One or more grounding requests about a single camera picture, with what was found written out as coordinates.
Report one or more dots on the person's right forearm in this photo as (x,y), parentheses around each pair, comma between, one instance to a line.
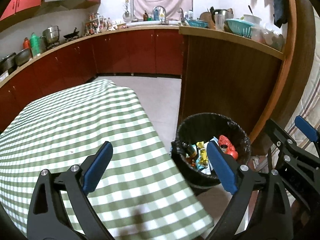
(300,211)

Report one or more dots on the short steel faucet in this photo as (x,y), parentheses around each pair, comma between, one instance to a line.
(181,15)

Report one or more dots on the wooden bar counter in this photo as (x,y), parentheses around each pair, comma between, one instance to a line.
(225,80)

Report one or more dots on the small teal basket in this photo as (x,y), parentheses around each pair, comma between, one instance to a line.
(197,24)

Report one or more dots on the blue bottle by sink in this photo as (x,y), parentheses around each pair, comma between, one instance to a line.
(156,14)

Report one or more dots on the hanging strainer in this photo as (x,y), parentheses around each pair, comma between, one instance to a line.
(126,14)

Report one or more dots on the black cooking pot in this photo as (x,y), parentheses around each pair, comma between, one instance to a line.
(7,62)

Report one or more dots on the green thermos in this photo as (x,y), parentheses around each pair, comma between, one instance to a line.
(35,44)

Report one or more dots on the red base cabinets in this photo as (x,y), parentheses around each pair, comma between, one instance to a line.
(112,52)

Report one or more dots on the white plastic bottle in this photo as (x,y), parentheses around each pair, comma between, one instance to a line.
(190,15)

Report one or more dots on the striped cloth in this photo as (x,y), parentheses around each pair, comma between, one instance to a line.
(311,85)

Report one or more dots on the black wok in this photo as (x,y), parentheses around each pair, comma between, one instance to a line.
(72,34)

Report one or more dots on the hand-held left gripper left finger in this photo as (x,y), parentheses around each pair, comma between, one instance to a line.
(97,166)

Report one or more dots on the brown glass bottle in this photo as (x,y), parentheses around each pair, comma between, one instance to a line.
(191,151)

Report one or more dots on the red plastic bag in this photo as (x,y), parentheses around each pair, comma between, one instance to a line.
(227,147)

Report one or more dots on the teal colander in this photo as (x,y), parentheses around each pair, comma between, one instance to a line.
(240,28)

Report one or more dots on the steel steamer pot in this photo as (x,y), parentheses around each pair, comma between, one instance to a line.
(51,33)

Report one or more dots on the green checked tablecloth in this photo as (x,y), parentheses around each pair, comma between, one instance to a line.
(75,117)

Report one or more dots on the yellow foil wrapper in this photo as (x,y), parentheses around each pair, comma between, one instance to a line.
(202,153)

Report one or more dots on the brown bottle by sink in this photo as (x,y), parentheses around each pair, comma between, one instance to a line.
(145,16)

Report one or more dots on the dark hanging garment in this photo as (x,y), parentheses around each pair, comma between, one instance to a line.
(280,2)

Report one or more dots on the clear plastic containers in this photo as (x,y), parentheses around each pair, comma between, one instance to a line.
(267,37)

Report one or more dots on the white bowl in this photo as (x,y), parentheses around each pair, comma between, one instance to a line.
(252,19)

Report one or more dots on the white printed packet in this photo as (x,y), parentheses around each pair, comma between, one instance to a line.
(207,171)

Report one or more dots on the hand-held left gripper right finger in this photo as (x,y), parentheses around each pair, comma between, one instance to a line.
(221,166)

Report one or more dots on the yellow dish soap bottle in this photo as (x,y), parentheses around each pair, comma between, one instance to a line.
(162,18)

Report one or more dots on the black trash bin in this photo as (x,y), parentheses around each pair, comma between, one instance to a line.
(200,125)

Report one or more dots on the clear plastic cup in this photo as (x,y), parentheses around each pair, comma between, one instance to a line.
(219,22)

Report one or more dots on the white sink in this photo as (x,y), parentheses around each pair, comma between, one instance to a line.
(147,23)

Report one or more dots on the spice rack with bottles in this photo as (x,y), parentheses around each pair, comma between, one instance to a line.
(97,25)

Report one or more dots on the light blue wrapper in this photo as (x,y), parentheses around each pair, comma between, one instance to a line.
(200,165)

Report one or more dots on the dark grey pot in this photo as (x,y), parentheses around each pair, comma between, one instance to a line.
(22,56)

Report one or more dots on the steel kettle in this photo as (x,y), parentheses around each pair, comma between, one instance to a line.
(221,12)

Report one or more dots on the tall steel faucet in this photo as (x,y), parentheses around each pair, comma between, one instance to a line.
(160,8)

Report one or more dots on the wooden door frame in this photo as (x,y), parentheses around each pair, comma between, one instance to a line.
(295,55)

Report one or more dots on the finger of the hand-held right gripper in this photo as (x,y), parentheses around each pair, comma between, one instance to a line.
(306,130)
(280,140)

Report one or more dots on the red thermos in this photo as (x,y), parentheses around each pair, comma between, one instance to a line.
(26,43)

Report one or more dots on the white wrapper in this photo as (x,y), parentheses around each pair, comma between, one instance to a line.
(214,139)

